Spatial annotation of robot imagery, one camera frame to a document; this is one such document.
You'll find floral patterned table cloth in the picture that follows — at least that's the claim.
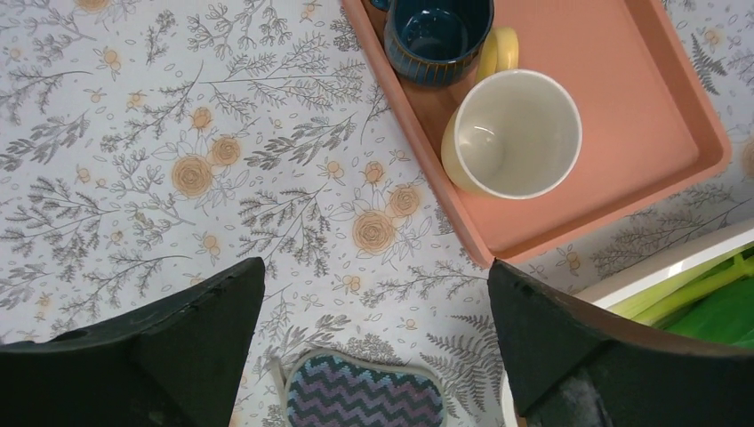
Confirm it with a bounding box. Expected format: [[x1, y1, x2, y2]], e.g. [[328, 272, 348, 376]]
[[0, 0, 754, 427]]

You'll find white rectangular vegetable bin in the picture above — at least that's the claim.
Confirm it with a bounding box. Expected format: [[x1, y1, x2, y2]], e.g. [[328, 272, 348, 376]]
[[501, 219, 754, 427]]

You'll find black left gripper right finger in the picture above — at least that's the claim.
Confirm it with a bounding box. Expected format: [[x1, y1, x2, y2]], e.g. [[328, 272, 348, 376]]
[[487, 259, 754, 427]]

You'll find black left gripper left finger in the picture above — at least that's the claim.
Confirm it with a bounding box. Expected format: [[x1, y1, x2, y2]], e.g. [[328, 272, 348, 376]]
[[1, 258, 265, 426]]

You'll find blue zigzag sponge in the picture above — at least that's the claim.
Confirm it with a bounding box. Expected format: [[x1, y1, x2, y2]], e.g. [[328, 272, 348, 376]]
[[268, 349, 448, 427]]

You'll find salmon pink plastic tray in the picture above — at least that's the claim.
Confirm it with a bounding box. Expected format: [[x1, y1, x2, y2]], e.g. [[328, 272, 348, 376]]
[[343, 1, 731, 266]]

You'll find toy bok choy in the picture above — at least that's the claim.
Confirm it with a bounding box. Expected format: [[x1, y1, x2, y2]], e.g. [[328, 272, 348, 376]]
[[662, 278, 753, 350]]

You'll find yellow mug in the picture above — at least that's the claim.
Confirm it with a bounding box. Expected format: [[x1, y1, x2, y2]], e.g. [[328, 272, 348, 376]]
[[441, 27, 583, 200]]

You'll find dark blue ceramic mug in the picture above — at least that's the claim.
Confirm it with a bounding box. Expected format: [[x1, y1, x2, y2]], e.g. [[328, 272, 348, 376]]
[[370, 0, 495, 87]]

